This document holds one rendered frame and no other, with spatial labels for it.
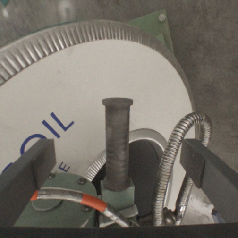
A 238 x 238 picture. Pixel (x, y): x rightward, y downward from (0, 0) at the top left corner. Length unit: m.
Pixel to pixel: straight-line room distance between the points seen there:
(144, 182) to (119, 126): 0.73
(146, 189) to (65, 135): 0.63
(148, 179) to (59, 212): 0.68
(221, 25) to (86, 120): 0.78
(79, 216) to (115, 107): 0.15
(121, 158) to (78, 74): 0.22
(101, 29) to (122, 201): 0.37
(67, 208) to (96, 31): 0.36
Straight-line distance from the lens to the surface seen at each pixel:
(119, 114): 0.22
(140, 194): 0.95
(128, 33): 0.51
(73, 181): 0.32
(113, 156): 0.24
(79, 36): 0.41
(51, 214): 0.27
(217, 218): 2.16
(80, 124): 0.40
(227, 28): 0.98
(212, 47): 1.01
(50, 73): 0.36
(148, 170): 0.89
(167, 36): 1.05
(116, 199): 0.28
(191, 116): 0.27
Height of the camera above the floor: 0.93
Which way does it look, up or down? 32 degrees down
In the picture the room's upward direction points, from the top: 133 degrees counter-clockwise
